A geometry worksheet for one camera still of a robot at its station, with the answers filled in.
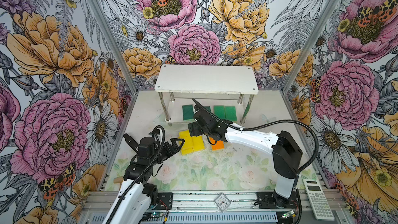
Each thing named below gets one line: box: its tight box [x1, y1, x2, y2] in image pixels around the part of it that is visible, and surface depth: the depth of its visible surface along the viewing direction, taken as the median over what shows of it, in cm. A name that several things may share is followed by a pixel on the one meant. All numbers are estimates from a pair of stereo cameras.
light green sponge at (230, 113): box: [224, 105, 238, 122], surface depth 101 cm
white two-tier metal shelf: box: [154, 64, 259, 123], surface depth 81 cm
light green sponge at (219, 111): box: [213, 105, 226, 120], surface depth 102 cm
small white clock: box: [214, 192, 232, 213], surface depth 74 cm
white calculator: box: [302, 178, 336, 221], surface depth 75 cm
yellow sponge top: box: [178, 129, 194, 156], surface depth 93 cm
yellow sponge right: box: [191, 135, 206, 152], surface depth 93 cm
